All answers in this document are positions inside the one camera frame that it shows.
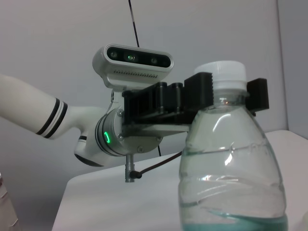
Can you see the clear green-label water bottle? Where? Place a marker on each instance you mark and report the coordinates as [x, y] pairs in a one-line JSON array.
[[231, 156]]

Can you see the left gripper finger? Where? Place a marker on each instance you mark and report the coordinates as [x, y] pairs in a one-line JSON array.
[[198, 92], [258, 93]]

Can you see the beige ridged object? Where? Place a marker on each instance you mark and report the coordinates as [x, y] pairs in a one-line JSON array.
[[7, 204]]

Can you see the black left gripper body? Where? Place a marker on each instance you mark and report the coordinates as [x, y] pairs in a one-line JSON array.
[[139, 108]]

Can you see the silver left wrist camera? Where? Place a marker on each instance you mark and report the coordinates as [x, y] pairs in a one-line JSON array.
[[134, 72]]

